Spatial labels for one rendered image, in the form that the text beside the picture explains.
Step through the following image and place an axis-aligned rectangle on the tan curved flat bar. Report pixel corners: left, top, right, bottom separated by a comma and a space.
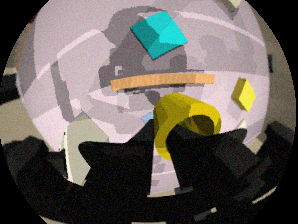
110, 72, 216, 91

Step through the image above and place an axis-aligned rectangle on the yellow flat block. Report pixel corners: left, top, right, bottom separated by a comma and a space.
231, 77, 257, 111

